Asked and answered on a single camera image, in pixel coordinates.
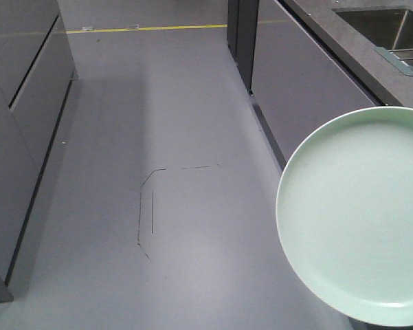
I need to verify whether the grey left cabinet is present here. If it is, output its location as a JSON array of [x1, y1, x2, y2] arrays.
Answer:
[[0, 1, 76, 303]]

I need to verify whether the stainless steel sink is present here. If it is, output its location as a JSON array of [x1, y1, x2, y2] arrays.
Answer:
[[334, 6, 413, 50]]

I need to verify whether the grey metal dish rack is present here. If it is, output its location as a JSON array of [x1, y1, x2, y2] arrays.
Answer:
[[374, 47, 413, 77]]

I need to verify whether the dark kitchen island cabinet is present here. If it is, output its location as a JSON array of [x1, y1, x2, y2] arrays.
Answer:
[[227, 1, 413, 168]]

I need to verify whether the light green round plate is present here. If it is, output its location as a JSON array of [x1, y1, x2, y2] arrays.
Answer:
[[276, 106, 413, 327]]

